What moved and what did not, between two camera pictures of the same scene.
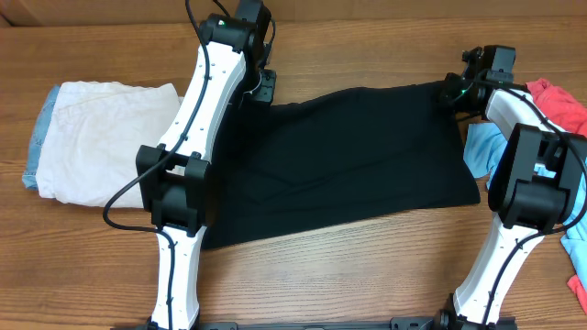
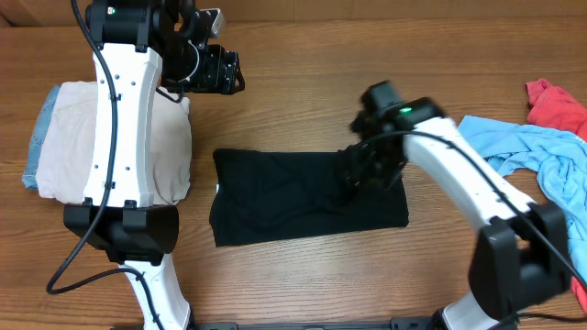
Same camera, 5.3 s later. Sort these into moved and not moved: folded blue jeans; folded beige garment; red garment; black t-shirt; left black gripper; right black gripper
Moved: right black gripper; black t-shirt; left black gripper
Not moved: folded blue jeans; folded beige garment; red garment
